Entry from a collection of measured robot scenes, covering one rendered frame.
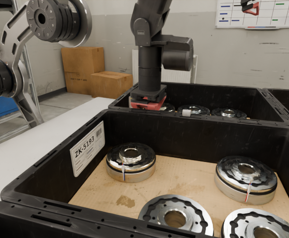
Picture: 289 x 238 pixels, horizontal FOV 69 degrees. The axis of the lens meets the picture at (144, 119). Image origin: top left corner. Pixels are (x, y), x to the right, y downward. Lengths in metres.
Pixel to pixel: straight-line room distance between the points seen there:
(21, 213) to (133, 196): 0.19
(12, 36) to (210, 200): 1.02
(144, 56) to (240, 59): 3.01
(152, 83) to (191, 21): 3.02
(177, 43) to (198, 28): 3.01
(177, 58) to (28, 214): 0.38
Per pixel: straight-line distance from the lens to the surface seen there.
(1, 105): 2.44
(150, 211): 0.33
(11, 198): 0.29
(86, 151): 0.42
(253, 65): 3.48
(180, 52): 0.48
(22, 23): 1.09
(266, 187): 0.42
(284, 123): 0.50
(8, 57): 1.20
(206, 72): 3.51
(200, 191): 0.42
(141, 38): 0.48
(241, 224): 0.34
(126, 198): 0.39
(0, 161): 0.85
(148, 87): 0.51
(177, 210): 0.33
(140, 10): 0.47
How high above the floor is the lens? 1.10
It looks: 23 degrees down
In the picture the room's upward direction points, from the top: straight up
